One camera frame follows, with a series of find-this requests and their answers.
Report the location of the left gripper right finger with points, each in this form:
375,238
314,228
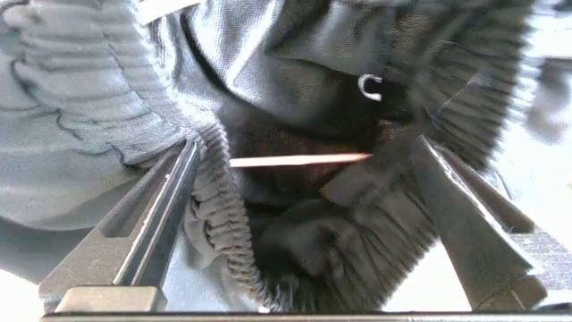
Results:
491,250

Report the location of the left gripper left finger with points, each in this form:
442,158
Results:
103,255

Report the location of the pink clothes hanger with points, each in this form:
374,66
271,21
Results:
295,160

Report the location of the black shorts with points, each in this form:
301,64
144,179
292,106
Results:
290,53

